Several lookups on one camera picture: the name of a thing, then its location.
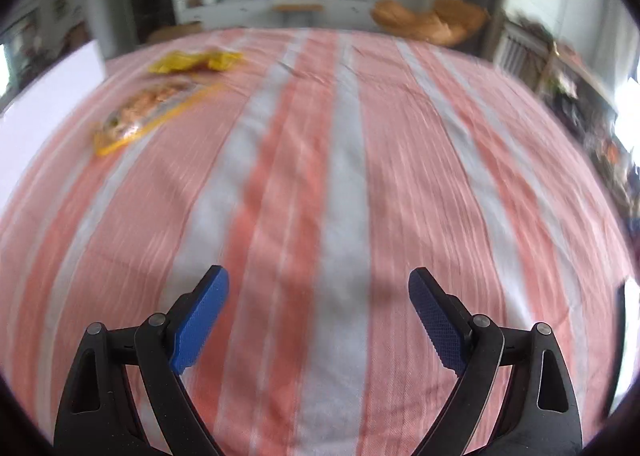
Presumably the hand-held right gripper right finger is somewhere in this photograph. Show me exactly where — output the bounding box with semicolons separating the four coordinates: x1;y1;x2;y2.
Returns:
408;267;583;456

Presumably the wooden bench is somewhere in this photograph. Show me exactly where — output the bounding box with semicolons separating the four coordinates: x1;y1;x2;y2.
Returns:
272;4;324;27

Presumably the round woven basket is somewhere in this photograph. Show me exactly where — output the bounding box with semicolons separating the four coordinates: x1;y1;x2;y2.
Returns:
147;22;204;44

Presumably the yellow snack packet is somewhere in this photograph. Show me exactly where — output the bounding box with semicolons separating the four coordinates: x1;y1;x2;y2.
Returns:
149;49;245;76

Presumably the orange snack packet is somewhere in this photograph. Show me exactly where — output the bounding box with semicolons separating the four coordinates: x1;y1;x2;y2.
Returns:
94;81;224;157

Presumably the white television cabinet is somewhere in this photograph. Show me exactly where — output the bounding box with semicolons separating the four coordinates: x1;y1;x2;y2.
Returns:
180;0;382;30

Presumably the red white striped blanket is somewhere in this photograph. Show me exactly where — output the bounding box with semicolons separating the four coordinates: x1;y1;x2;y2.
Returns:
0;27;637;456

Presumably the cluttered side shelf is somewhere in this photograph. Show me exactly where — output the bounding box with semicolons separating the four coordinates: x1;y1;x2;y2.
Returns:
537;34;640;219

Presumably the white cardboard box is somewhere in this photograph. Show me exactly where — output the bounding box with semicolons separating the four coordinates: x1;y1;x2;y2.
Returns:
0;40;107;217

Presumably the radiator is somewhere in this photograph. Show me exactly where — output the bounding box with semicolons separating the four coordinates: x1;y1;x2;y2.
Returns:
495;24;552;83

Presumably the orange lounge chair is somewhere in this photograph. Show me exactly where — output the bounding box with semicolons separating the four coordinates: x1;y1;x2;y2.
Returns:
372;0;490;48

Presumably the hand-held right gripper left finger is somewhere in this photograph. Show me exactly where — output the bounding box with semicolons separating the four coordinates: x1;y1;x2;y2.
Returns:
54;265;231;456

